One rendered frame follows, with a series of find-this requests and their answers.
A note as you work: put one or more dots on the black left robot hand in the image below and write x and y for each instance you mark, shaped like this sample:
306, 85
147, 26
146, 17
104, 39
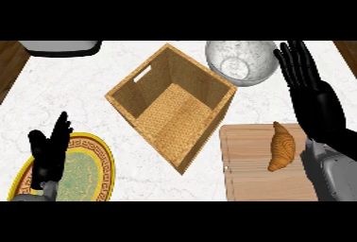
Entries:
48, 154

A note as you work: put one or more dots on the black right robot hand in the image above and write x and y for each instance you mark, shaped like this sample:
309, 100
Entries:
315, 104

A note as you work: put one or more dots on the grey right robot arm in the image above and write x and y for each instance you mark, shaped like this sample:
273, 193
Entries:
332, 173

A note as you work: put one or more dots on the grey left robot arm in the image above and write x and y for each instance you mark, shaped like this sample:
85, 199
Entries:
44, 192

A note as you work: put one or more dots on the golden brown croissant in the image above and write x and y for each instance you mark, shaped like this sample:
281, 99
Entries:
281, 148

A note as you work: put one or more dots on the pale wooden cutting board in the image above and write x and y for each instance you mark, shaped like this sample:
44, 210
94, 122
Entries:
259, 170

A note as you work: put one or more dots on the square wicker basket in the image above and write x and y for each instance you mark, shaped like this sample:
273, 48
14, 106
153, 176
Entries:
171, 107

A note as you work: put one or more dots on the yellow rimmed patterned plate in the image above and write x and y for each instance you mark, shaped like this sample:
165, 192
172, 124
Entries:
82, 170

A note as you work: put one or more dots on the white marble bowl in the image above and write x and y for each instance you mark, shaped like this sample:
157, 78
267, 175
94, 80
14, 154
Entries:
242, 63

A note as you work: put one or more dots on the grey appliance with black base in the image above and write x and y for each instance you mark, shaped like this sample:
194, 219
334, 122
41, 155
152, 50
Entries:
60, 47

